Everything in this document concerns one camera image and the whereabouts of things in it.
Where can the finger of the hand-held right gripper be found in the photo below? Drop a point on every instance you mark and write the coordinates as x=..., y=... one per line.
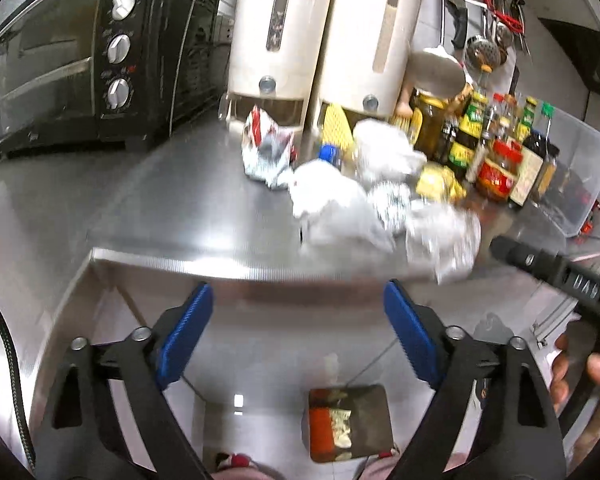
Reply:
x=525, y=257

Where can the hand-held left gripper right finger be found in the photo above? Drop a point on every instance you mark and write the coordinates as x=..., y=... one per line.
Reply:
x=410, y=332

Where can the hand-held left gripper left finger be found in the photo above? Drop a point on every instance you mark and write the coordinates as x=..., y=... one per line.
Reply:
x=187, y=332

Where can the clear plastic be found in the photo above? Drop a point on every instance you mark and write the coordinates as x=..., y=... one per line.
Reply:
x=442, y=240

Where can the steel trash bin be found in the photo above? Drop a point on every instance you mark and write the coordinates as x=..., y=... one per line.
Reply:
x=370, y=420

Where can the yellow wrapper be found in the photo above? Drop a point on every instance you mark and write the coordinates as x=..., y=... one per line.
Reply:
x=437, y=182

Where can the white plastic bag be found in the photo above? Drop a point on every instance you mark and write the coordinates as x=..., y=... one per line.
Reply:
x=335, y=205

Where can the red and white wrapper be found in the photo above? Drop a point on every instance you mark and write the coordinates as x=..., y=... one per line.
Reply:
x=265, y=152

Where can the person's right hand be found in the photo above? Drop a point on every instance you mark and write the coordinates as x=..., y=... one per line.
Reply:
x=560, y=370

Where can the aluminium door track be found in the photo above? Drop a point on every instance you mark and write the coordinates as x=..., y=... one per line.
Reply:
x=555, y=325

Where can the dark cloth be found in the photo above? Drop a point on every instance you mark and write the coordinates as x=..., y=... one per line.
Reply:
x=496, y=327

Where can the red chili sauce jar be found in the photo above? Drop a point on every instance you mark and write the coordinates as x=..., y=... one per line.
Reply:
x=497, y=172

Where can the green-capped soy sauce bottle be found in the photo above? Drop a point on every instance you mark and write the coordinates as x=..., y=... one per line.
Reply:
x=532, y=160

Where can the clear plastic container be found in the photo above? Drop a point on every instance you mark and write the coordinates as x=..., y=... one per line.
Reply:
x=577, y=165

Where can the silver foil wrapper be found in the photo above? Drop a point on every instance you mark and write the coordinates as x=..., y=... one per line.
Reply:
x=391, y=205

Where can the orange wrapper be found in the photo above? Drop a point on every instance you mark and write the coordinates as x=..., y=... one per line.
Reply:
x=322, y=427

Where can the dark bottle with yellow label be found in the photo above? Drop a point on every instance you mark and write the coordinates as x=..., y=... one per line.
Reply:
x=467, y=135

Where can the person's right leg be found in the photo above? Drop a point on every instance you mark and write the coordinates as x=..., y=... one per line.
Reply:
x=420, y=470

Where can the small dark bottle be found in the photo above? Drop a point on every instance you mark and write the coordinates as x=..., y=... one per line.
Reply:
x=445, y=140

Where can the red-capped bottle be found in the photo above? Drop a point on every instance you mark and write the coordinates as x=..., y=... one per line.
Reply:
x=497, y=110

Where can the yellow pickle jar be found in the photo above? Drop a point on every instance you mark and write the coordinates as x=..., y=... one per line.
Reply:
x=430, y=122

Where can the white crumpled paper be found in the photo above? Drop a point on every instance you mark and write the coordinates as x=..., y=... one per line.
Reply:
x=387, y=152

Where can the wooden brush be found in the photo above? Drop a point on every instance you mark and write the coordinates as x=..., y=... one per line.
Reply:
x=404, y=102

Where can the blue-capped bottle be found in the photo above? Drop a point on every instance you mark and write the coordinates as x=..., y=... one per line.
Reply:
x=330, y=152

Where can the steel ladle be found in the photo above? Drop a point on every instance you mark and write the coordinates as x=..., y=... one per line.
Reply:
x=437, y=70

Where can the steel strainer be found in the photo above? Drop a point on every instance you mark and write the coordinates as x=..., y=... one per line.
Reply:
x=482, y=52

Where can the black range hood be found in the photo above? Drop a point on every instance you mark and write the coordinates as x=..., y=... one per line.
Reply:
x=580, y=50

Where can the yellow scrub brush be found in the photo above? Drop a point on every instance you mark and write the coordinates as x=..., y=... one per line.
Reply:
x=339, y=127

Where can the white grain dispenser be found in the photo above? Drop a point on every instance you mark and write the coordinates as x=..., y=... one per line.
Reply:
x=275, y=30
x=370, y=35

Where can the black toaster oven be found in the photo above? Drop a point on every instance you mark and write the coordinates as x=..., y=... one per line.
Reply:
x=80, y=55

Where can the white wall socket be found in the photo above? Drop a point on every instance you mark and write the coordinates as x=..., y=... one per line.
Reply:
x=226, y=29

